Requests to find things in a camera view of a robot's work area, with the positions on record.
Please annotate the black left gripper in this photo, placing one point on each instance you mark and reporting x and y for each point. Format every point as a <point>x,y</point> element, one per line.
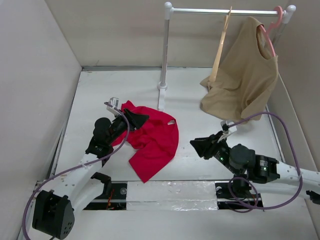
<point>136,120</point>

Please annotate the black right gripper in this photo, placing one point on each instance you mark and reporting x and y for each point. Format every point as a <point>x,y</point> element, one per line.
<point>205,146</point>

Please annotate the red t shirt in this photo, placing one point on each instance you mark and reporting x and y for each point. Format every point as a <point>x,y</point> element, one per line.
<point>156,142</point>

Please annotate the beige plastic hanger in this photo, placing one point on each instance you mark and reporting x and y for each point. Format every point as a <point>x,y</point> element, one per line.
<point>217,59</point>

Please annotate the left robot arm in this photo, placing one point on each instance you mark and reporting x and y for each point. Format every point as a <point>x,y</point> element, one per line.
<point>55,210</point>

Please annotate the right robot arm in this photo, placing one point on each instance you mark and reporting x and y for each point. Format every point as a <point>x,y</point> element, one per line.
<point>253,174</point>

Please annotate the beige t shirt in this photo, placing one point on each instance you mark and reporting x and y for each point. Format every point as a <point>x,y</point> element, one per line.
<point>245,79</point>

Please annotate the white clothes rack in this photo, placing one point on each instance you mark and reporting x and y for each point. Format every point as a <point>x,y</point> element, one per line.
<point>271,34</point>

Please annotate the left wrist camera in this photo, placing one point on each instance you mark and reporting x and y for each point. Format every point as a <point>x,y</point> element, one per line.
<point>112,106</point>

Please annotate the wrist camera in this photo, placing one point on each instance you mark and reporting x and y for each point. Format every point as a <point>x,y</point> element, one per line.
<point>112,106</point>
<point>227,129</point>

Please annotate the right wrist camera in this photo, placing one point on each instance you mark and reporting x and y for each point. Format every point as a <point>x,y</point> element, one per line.
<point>227,129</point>

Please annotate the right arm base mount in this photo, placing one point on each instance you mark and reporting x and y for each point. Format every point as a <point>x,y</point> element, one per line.
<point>225,201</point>

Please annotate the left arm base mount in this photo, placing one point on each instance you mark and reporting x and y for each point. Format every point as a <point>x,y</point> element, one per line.
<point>113,198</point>

